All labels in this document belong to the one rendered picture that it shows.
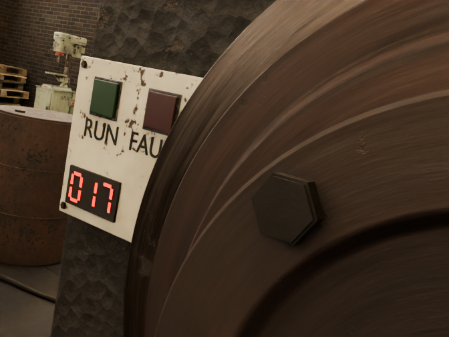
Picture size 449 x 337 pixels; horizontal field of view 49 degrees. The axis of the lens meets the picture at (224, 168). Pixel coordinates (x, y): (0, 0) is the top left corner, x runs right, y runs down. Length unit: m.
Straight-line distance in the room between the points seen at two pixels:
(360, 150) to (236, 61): 0.14
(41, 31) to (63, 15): 0.69
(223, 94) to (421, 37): 0.12
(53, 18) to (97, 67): 10.11
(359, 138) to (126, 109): 0.38
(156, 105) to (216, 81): 0.20
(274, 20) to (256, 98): 0.05
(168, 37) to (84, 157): 0.16
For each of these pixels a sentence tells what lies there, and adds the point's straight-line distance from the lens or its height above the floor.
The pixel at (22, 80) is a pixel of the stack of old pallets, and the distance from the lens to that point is 10.86.
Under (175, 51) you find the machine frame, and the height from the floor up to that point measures 1.26.
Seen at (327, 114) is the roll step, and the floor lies 1.23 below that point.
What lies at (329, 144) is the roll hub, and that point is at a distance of 0.17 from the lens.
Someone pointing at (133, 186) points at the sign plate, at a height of 1.12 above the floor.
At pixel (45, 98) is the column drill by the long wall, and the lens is 8.42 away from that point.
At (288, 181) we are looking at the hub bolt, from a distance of 0.16.
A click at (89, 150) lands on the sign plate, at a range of 0.56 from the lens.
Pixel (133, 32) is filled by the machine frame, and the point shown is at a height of 1.27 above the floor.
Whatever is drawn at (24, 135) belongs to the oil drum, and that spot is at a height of 0.77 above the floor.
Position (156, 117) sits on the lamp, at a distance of 0.49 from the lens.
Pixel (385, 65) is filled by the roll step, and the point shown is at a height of 1.25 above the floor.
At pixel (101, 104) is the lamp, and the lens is 0.54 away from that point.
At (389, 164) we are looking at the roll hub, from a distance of 0.16.
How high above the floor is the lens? 1.23
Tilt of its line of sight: 9 degrees down
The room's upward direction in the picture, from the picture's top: 11 degrees clockwise
